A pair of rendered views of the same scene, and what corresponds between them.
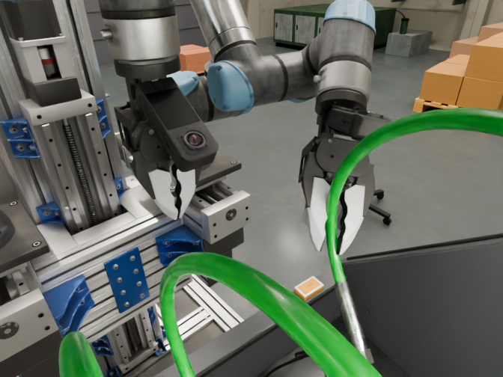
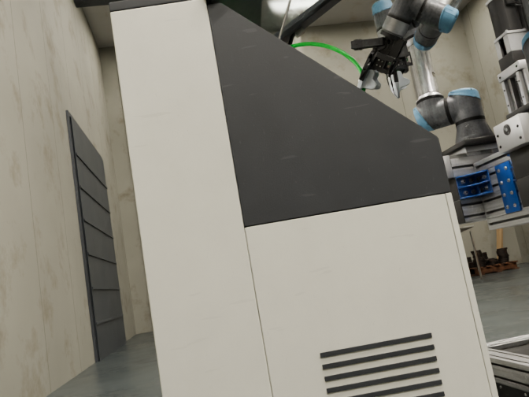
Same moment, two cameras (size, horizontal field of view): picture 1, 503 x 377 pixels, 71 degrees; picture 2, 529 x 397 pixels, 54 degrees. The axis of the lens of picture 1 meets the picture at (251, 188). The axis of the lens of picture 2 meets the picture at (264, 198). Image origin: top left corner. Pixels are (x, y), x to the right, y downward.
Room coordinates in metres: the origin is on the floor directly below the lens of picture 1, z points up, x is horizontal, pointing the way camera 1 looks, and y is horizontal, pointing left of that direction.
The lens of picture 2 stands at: (0.90, -1.68, 0.64)
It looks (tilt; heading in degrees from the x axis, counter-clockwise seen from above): 9 degrees up; 122
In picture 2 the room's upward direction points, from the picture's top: 10 degrees counter-clockwise
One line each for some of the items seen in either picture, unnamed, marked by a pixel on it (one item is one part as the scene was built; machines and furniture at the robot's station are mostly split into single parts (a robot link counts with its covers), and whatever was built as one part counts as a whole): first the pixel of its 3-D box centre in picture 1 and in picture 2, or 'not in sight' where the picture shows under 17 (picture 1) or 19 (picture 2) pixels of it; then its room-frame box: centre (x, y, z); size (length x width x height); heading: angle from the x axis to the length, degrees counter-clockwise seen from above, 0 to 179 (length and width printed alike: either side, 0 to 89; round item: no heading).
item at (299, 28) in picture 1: (331, 28); not in sight; (8.35, -1.82, 0.38); 1.91 x 1.75 x 0.75; 41
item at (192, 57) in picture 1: (204, 60); not in sight; (6.17, 0.73, 0.21); 1.14 x 0.78 x 0.41; 129
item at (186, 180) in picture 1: (177, 181); (401, 83); (0.42, 0.10, 1.24); 0.06 x 0.03 x 0.09; 35
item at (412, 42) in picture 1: (407, 31); not in sight; (7.55, -3.15, 0.39); 0.81 x 0.64 x 0.77; 131
